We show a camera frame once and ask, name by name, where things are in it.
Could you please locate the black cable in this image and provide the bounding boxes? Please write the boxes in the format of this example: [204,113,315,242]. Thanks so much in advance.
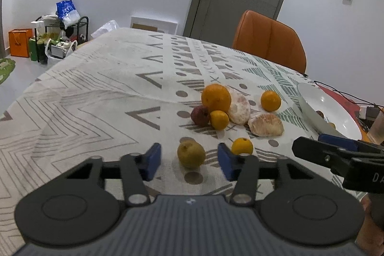
[313,80,379,107]

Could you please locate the peeled citrus segments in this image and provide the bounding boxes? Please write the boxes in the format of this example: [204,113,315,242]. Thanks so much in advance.
[248,113,284,137]

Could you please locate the green floor mat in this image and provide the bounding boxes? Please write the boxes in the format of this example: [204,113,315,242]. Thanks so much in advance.
[0,57,16,84]

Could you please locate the blue and white bag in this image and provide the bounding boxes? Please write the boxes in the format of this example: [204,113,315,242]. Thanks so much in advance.
[56,0,81,28]

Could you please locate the red table mat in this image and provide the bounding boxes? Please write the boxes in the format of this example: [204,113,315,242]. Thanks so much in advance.
[318,85,379,143]

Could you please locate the large orange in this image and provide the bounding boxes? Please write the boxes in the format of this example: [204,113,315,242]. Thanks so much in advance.
[201,84,232,113]

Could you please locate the white plastic bag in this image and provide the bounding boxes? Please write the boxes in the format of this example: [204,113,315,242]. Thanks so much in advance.
[45,40,78,65]

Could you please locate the dark red apple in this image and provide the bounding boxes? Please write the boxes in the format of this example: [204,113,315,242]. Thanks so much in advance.
[191,106,210,126]

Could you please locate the dark power adapter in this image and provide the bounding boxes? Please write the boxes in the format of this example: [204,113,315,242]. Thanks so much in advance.
[366,106,382,119]

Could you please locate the black metal rack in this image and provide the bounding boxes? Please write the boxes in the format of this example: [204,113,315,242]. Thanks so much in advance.
[34,16,90,49]

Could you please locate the round peeled citrus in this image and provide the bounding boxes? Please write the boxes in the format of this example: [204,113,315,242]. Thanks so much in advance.
[225,86,251,125]

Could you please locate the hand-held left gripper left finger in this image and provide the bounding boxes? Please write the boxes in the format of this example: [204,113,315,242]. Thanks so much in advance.
[64,143,162,206]

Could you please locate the brown cardboard piece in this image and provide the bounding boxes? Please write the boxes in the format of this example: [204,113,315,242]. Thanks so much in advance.
[132,23,158,32]

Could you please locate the white foam packaging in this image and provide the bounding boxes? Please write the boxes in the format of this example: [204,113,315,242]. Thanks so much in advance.
[131,16,178,35]

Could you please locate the translucent plastic cup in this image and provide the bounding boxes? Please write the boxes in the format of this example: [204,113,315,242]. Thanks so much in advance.
[367,110,384,144]

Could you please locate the white plate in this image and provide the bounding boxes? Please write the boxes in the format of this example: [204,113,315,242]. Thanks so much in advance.
[297,83,362,141]

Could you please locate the clear plastic bag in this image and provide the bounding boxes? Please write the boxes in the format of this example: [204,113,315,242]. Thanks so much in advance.
[91,20,120,40]

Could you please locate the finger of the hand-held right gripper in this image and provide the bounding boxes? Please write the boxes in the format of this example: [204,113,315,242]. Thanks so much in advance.
[318,133,384,155]
[292,137,358,170]

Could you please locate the person's right hand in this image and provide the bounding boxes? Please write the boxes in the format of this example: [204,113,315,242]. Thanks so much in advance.
[355,195,384,256]

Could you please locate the patterned tablecloth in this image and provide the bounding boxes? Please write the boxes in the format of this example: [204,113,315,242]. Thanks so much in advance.
[0,27,371,256]

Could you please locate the orange chair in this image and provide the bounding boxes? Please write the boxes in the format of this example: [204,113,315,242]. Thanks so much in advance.
[232,10,307,74]

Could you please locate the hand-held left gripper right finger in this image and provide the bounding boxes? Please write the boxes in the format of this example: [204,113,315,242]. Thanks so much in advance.
[217,143,315,205]

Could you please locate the yellow-green pear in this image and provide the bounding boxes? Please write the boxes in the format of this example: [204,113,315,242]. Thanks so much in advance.
[177,137,206,169]

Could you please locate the small tangerine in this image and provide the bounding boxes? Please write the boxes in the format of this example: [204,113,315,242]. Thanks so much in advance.
[210,110,230,131]
[260,90,282,112]
[232,137,254,156]

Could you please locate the green box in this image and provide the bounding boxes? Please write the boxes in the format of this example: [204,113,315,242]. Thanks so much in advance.
[29,37,41,61]

